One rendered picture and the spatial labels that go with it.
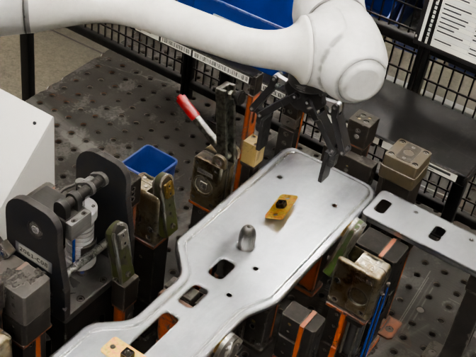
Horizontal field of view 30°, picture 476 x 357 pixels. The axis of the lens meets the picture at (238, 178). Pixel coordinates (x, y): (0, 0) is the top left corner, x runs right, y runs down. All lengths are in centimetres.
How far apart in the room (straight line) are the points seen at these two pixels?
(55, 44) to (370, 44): 292
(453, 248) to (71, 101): 119
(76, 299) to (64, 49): 257
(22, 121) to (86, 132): 39
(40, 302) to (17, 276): 6
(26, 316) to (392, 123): 94
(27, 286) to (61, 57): 263
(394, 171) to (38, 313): 79
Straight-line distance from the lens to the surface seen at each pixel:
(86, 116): 243
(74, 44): 409
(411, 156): 185
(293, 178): 181
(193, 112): 173
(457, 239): 178
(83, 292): 158
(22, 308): 144
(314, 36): 129
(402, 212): 180
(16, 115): 203
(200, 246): 163
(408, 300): 206
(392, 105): 205
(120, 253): 153
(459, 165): 192
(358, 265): 159
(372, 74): 127
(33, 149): 198
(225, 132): 168
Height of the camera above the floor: 212
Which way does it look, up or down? 39 degrees down
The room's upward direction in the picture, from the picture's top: 9 degrees clockwise
